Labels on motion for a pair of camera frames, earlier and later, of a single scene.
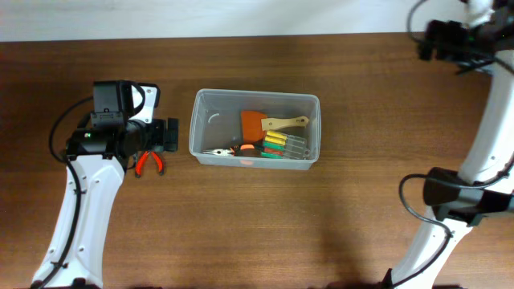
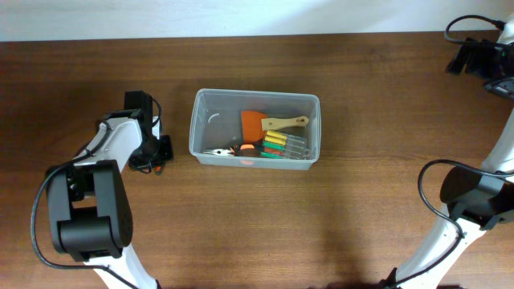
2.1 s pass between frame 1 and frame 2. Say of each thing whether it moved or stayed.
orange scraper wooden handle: stayed
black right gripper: moved
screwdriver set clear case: stayed
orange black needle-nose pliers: stayed
